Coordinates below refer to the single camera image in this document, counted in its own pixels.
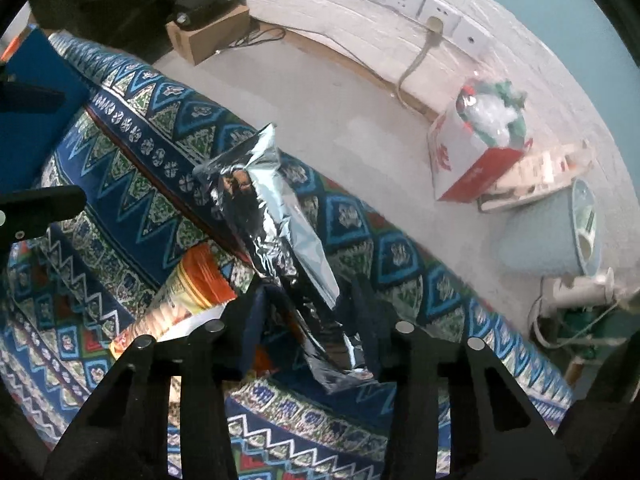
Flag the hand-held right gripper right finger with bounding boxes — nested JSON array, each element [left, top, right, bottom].
[[349, 274, 576, 480]]

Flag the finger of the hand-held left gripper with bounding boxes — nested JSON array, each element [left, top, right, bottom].
[[0, 185, 87, 242], [0, 74, 67, 117]]

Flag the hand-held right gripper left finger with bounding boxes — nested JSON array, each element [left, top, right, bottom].
[[42, 284, 274, 480]]

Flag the blue cardboard box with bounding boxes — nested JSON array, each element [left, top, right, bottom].
[[0, 25, 97, 197]]

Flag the silver foil snack packet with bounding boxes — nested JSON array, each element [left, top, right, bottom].
[[192, 122, 381, 396]]

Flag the red striped snack packet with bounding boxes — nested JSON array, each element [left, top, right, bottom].
[[107, 242, 238, 361]]

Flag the patterned blue blanket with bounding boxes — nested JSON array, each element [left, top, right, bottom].
[[0, 30, 576, 480]]

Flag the red and white carton box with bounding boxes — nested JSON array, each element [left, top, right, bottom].
[[427, 110, 533, 203]]

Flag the light blue waste bin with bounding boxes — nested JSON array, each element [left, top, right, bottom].
[[500, 177, 598, 278]]

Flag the brown cardboard box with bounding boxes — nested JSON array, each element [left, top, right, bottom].
[[165, 5, 251, 66]]

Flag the white plastic device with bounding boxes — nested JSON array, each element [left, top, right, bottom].
[[540, 267, 616, 318]]

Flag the clear plastic tray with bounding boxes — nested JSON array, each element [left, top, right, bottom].
[[477, 140, 596, 213]]

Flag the crumpled plastic waste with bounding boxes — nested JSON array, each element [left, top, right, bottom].
[[457, 77, 528, 148]]

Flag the black cable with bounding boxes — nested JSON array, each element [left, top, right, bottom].
[[215, 17, 287, 56]]

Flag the grey plug with cable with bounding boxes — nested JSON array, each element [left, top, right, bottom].
[[395, 16, 446, 121]]

